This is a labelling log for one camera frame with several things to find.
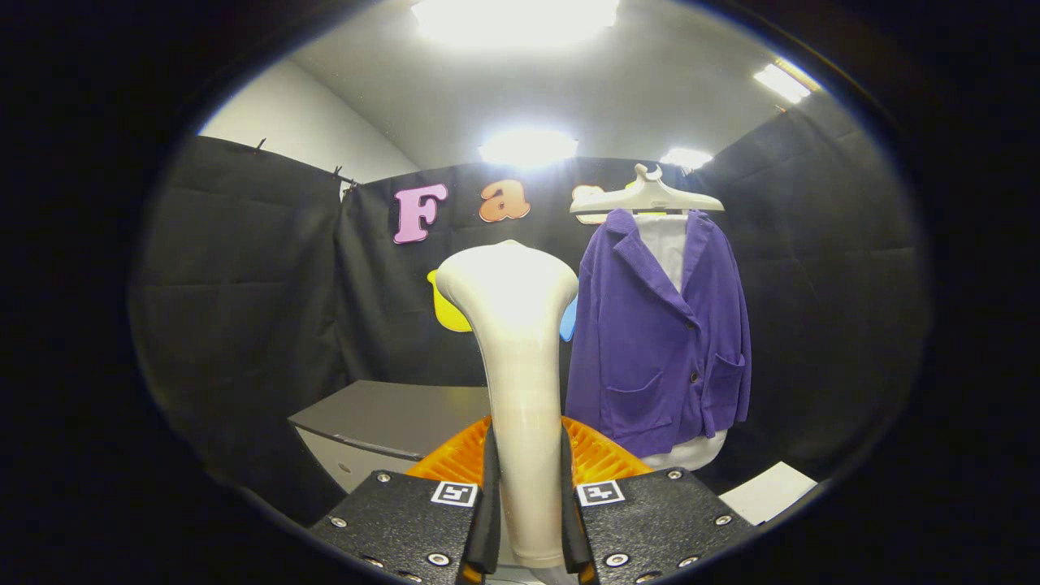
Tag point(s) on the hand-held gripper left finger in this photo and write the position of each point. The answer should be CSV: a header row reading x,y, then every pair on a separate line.
x,y
406,520

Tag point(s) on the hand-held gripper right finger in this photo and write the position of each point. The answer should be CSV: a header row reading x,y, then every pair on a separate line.
x,y
658,520

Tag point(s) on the purple jacket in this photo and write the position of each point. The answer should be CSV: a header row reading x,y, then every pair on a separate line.
x,y
642,357

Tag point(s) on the white garment steamer head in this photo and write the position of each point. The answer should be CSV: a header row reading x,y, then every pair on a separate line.
x,y
520,366

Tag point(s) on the white plastic clothes hanger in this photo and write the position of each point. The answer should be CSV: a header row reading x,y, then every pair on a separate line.
x,y
646,195

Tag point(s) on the black backdrop cloth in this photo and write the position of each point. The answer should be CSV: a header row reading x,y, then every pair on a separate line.
x,y
244,284

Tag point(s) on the large ceiling light panel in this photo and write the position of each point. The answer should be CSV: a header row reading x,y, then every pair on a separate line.
x,y
516,20

